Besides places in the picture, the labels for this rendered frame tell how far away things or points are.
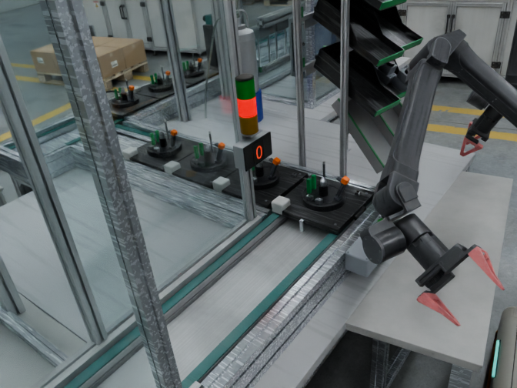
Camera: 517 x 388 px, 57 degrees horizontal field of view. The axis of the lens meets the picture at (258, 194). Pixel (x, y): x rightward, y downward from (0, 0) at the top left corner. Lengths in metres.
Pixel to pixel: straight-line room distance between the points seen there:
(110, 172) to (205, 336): 0.70
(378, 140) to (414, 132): 0.69
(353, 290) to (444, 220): 0.46
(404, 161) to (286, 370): 0.56
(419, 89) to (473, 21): 4.21
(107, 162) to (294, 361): 0.77
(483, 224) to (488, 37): 3.77
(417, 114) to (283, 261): 0.58
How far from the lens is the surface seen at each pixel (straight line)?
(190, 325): 1.25
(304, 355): 1.22
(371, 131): 1.72
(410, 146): 1.02
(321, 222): 1.44
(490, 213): 1.75
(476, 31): 5.32
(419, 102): 1.09
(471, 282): 1.46
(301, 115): 1.70
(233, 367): 1.09
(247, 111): 1.28
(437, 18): 5.34
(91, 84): 0.57
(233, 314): 1.25
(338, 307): 1.33
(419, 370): 2.33
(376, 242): 0.89
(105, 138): 0.59
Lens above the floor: 1.80
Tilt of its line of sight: 32 degrees down
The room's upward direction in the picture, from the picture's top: 5 degrees counter-clockwise
